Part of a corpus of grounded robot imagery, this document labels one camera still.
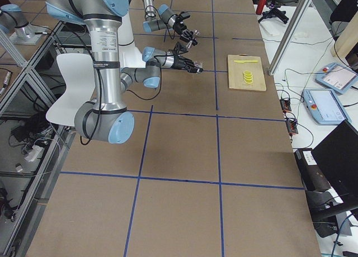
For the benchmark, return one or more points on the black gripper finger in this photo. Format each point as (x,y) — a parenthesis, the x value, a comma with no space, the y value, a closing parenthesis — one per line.
(188,63)
(189,41)
(194,69)
(188,33)

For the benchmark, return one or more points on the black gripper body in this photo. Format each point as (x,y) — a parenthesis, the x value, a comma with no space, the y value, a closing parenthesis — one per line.
(179,63)
(178,26)

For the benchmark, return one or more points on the steel measuring jigger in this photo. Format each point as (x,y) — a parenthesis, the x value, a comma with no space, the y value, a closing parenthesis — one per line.
(197,32)

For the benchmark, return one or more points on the clear glass cup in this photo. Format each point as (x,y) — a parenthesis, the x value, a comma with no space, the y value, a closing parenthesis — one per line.
(198,65)

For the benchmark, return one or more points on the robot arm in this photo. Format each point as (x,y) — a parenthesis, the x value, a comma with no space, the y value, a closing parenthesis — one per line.
(95,82)
(163,17)

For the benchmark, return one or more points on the wooden cutting board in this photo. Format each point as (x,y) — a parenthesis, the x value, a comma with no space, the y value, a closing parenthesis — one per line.
(235,73)

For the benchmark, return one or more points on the yellow plastic knife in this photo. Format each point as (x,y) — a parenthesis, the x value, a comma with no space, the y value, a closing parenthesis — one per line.
(245,61)

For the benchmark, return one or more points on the red cylinder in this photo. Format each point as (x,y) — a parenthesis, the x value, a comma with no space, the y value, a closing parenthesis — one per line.
(260,6)

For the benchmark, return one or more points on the orange terminal block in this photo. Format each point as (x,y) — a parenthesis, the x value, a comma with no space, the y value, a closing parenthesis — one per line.
(291,125)
(285,105)

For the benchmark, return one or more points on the near teach pendant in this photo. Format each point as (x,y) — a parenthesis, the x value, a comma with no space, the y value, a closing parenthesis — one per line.
(324,106)

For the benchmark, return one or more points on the teach pendant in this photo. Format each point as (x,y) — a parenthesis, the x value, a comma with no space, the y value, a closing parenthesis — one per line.
(324,106)
(337,77)

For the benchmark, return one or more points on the far teach pendant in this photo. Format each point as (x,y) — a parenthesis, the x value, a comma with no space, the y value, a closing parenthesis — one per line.
(337,77)

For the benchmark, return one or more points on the black box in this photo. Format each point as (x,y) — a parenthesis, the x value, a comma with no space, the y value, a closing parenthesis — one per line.
(312,176)

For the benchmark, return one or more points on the black monitor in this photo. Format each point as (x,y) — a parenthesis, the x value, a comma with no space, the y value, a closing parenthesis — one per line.
(336,156)

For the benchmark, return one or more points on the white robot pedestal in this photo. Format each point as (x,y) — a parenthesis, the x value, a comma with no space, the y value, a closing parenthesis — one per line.
(129,55)

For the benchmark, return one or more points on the aluminium frame post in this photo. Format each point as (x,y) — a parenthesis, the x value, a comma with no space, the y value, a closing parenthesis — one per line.
(288,35)

